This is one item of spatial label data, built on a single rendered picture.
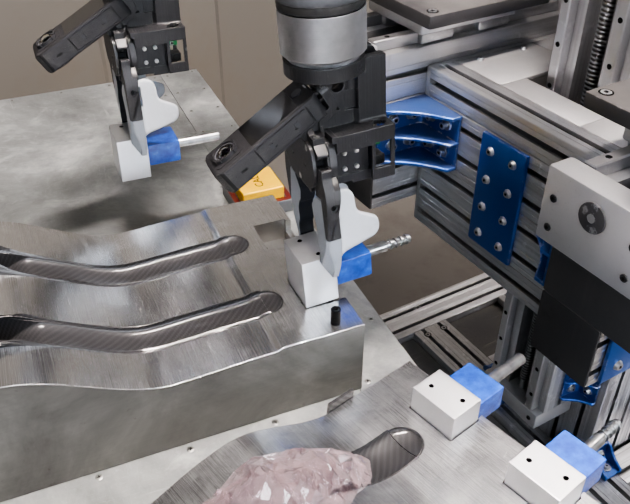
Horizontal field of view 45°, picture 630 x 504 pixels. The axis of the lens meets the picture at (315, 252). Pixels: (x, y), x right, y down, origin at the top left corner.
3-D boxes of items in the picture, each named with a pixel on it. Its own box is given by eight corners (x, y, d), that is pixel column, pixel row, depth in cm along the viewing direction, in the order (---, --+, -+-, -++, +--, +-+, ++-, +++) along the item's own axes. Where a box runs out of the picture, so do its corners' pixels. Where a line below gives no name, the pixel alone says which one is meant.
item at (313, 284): (399, 247, 84) (398, 205, 81) (421, 270, 80) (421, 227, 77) (288, 282, 80) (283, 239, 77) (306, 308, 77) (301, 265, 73)
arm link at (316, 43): (295, 25, 59) (260, -2, 66) (299, 81, 62) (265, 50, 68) (382, 8, 61) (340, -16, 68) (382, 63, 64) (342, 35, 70)
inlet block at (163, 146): (214, 145, 101) (211, 107, 98) (225, 162, 98) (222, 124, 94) (114, 163, 97) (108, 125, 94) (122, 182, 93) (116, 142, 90)
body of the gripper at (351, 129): (396, 182, 71) (396, 57, 64) (311, 205, 69) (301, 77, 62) (360, 149, 77) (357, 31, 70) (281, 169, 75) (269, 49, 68)
